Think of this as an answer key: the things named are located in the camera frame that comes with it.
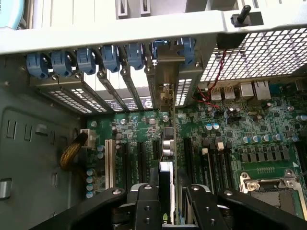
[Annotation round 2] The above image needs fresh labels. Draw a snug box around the metal CPU socket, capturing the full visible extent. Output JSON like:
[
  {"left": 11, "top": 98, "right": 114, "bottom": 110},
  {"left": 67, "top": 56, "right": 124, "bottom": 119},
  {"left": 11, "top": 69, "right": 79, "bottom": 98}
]
[{"left": 239, "top": 169, "right": 307, "bottom": 216}]

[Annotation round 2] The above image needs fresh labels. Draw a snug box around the white expansion slot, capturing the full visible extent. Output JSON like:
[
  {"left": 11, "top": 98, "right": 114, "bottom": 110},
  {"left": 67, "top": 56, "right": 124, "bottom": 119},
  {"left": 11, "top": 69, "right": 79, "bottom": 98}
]
[{"left": 104, "top": 138, "right": 114, "bottom": 189}]

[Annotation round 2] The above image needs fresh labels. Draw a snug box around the long black expansion slot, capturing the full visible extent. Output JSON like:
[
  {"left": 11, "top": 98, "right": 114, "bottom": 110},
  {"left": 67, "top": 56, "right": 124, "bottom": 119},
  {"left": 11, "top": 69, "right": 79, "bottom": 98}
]
[
  {"left": 137, "top": 140, "right": 147, "bottom": 183},
  {"left": 120, "top": 140, "right": 132, "bottom": 190},
  {"left": 183, "top": 137, "right": 194, "bottom": 185}
]

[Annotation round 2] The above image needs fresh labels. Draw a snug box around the black RAM slot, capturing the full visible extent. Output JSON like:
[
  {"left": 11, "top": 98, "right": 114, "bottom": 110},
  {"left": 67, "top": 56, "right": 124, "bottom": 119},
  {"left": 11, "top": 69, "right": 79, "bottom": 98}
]
[
  {"left": 210, "top": 141, "right": 226, "bottom": 192},
  {"left": 217, "top": 140, "right": 234, "bottom": 191},
  {"left": 202, "top": 139, "right": 218, "bottom": 192}
]

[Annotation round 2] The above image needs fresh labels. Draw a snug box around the white power connector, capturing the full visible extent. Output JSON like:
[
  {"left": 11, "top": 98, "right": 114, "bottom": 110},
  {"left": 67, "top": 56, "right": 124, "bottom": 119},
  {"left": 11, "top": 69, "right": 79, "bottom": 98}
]
[{"left": 80, "top": 128, "right": 97, "bottom": 148}]

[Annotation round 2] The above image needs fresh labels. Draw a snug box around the short black expansion slot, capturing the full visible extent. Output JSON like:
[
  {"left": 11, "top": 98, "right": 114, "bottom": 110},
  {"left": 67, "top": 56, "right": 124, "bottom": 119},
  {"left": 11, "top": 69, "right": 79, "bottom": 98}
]
[{"left": 153, "top": 138, "right": 161, "bottom": 161}]

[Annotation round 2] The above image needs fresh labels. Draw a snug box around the green motherboard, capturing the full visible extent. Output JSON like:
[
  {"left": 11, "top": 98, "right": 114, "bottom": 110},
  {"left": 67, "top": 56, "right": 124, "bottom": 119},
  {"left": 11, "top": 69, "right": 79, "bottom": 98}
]
[{"left": 85, "top": 80, "right": 307, "bottom": 216}]

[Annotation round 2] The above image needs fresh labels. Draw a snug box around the grey open PC case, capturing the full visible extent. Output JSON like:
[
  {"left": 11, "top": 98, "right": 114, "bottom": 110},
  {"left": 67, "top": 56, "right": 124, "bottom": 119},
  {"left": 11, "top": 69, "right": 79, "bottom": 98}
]
[{"left": 0, "top": 0, "right": 307, "bottom": 230}]

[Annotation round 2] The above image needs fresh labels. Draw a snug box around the metal slot cover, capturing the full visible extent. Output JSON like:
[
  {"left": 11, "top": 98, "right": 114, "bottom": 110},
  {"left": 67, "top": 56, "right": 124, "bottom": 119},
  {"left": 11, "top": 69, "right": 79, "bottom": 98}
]
[
  {"left": 120, "top": 69, "right": 145, "bottom": 111},
  {"left": 96, "top": 70, "right": 128, "bottom": 113}
]

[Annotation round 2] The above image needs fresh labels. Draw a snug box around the silver USB port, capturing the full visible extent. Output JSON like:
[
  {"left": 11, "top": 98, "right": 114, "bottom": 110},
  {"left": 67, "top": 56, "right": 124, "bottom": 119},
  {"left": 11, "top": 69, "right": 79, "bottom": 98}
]
[
  {"left": 210, "top": 85, "right": 223, "bottom": 101},
  {"left": 223, "top": 85, "right": 236, "bottom": 100}
]

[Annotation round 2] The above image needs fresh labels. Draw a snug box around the blue card retention clip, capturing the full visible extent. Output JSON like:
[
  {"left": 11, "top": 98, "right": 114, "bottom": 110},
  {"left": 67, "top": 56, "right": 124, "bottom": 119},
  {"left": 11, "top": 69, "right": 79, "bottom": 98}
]
[
  {"left": 51, "top": 50, "right": 73, "bottom": 78},
  {"left": 101, "top": 45, "right": 121, "bottom": 73},
  {"left": 27, "top": 52, "right": 50, "bottom": 80},
  {"left": 177, "top": 37, "right": 197, "bottom": 67},
  {"left": 126, "top": 42, "right": 146, "bottom": 71},
  {"left": 76, "top": 47, "right": 98, "bottom": 76}
]

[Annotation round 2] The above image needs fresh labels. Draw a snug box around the black case latch knob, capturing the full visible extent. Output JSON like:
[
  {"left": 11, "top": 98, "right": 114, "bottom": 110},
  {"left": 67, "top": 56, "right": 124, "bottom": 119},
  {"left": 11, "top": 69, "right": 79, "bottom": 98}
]
[{"left": 230, "top": 4, "right": 252, "bottom": 28}]

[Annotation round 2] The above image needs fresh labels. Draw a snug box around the white parts rack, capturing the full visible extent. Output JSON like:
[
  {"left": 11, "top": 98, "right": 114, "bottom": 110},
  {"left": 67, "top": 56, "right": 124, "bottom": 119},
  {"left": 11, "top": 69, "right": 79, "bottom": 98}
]
[{"left": 114, "top": 0, "right": 154, "bottom": 20}]

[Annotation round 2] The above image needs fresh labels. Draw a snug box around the teal round object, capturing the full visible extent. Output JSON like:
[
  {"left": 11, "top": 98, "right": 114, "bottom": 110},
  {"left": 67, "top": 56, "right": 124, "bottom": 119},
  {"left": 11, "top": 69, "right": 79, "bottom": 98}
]
[{"left": 0, "top": 0, "right": 27, "bottom": 31}]

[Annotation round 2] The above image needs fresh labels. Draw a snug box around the yellow and black cable bundle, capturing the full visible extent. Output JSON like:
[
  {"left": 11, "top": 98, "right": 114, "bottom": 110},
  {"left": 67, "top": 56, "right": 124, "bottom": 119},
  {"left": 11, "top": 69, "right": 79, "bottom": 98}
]
[{"left": 59, "top": 133, "right": 88, "bottom": 171}]

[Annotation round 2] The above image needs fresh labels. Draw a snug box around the red and black twisted wire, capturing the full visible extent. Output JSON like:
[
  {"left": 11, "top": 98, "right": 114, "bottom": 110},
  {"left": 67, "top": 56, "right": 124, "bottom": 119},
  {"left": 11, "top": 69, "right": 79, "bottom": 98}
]
[{"left": 197, "top": 49, "right": 227, "bottom": 109}]

